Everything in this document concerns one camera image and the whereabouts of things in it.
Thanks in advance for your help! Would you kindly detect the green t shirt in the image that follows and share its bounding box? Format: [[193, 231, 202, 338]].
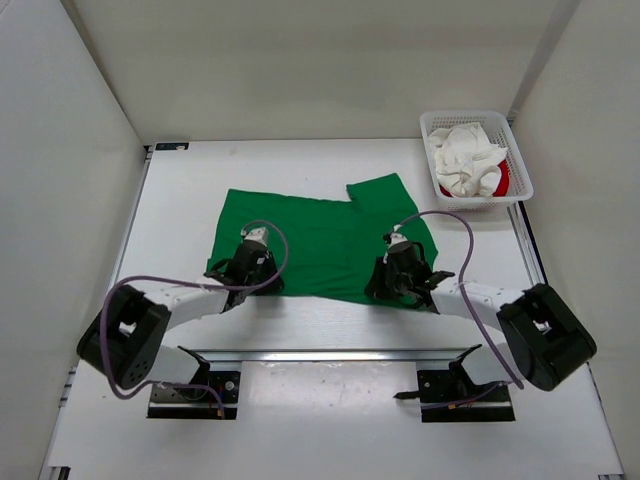
[[206, 173, 418, 305]]

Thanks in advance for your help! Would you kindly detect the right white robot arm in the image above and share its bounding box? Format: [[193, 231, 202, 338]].
[[365, 234, 597, 400]]

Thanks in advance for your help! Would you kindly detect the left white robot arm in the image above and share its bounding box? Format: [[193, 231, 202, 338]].
[[76, 228, 289, 404]]

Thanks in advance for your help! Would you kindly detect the red t shirt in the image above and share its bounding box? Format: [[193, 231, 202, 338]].
[[437, 160, 510, 198]]

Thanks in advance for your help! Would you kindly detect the white t shirt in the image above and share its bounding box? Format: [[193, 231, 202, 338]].
[[427, 122, 508, 182]]

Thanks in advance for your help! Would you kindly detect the white plastic basket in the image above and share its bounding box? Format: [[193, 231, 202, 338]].
[[420, 110, 534, 211]]

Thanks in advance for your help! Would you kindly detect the dark table label sticker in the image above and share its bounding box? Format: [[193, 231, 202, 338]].
[[154, 142, 190, 151]]

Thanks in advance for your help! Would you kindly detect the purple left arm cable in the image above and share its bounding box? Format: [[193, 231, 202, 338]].
[[101, 220, 290, 401]]

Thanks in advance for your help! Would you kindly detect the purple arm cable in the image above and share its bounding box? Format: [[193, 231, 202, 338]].
[[101, 220, 290, 401], [397, 210, 525, 391]]

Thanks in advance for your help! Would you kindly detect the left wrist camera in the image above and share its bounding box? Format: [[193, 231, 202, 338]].
[[241, 227, 269, 247]]

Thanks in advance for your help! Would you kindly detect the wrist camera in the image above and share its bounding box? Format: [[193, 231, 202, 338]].
[[241, 227, 269, 247], [382, 224, 408, 248]]

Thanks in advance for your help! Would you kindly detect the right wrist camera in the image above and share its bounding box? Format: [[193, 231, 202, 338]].
[[382, 224, 408, 248]]

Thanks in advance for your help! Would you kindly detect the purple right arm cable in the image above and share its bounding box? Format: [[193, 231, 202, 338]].
[[397, 210, 525, 391]]

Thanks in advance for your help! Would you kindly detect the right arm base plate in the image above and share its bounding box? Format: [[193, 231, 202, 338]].
[[393, 361, 516, 423]]

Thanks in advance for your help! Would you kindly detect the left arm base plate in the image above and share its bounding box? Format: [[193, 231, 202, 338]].
[[147, 362, 241, 421]]

